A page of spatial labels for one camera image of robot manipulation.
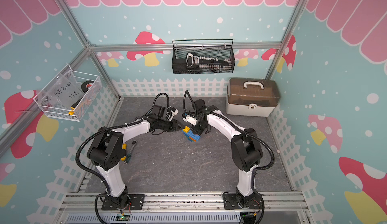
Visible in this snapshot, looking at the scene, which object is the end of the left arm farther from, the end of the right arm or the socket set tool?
the socket set tool

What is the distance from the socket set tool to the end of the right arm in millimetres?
246

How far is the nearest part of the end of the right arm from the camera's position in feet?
2.15

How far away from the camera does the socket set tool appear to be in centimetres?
89
